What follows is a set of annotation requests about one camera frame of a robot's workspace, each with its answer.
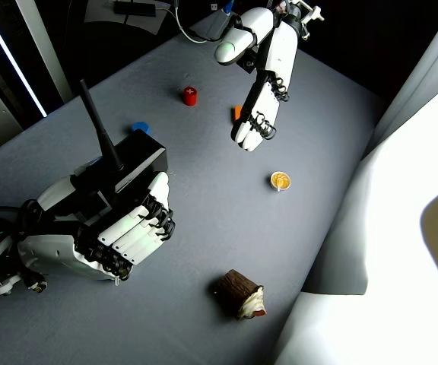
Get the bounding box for grey flat box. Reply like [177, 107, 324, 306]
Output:
[188, 14, 239, 43]

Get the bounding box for brown toy cupcake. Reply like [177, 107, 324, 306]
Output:
[214, 268, 268, 319]

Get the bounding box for white upright post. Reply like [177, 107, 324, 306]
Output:
[13, 0, 74, 103]

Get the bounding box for red cylinder block white cross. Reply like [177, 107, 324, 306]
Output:
[182, 86, 198, 106]

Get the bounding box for black flat device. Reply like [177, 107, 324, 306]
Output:
[113, 0, 157, 18]

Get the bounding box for white cable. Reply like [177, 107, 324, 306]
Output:
[173, 0, 209, 45]

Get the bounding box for black brick toy phone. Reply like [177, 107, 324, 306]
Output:
[70, 78, 169, 221]

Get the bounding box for grey table cloth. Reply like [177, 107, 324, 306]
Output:
[0, 18, 386, 365]

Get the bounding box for white light strip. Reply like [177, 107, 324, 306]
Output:
[0, 0, 49, 118]

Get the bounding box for white curtain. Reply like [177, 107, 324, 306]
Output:
[275, 0, 438, 365]

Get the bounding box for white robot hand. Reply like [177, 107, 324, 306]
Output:
[16, 170, 176, 282]
[214, 6, 299, 153]

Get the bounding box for small cup of latte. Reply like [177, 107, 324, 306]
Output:
[270, 170, 292, 193]

